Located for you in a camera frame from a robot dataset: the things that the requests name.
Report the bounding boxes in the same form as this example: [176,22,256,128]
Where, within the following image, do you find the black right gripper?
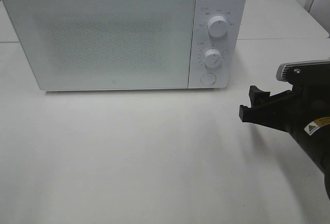
[239,85,329,195]

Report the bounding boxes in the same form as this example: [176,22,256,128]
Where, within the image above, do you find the round white door button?
[200,72,217,86]

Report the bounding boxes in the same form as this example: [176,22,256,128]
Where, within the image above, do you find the white microwave door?
[3,0,194,91]

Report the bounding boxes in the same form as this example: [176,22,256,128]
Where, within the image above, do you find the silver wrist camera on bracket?
[276,60,329,86]

